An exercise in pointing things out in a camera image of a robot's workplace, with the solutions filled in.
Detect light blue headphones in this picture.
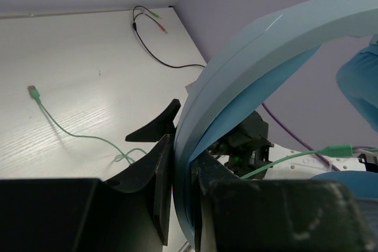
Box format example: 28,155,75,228
174,0,377,244

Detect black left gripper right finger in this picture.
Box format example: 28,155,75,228
191,153,377,251

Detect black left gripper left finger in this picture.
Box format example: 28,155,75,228
1,135,173,251

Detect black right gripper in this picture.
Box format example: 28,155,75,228
125,99,273,177

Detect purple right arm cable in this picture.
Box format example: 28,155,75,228
261,103,378,173

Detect green headphone cable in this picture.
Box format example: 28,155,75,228
28,85,378,181

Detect black audio splitter cable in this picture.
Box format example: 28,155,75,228
131,5,207,69

